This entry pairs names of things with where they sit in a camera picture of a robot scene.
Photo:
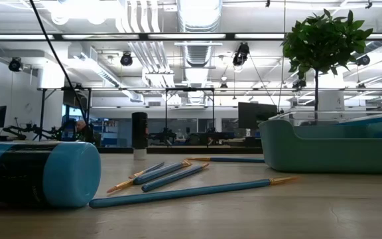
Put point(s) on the black background robot arm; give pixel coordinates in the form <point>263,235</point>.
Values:
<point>28,128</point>

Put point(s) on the blue paint bottle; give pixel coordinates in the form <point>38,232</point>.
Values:
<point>68,172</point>

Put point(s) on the large black monitor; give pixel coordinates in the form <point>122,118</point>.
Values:
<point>257,116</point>

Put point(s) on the green artificial plant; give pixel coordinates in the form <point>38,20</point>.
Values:
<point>323,40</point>

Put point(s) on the black paint bottle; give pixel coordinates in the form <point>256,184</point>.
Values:
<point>140,132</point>

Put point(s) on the black background table frame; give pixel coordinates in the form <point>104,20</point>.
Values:
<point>42,113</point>

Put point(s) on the teal plastic bin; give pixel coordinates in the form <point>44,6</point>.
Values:
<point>310,156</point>

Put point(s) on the person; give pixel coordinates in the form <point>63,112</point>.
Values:
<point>82,127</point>

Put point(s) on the silver ventilation duct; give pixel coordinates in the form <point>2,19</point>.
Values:
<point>199,53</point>

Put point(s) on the blue flat tray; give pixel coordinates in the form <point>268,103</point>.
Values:
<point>376,120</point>

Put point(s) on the black hanging camera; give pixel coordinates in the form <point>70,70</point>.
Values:
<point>241,53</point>
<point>15,64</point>
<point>126,58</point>
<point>363,60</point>

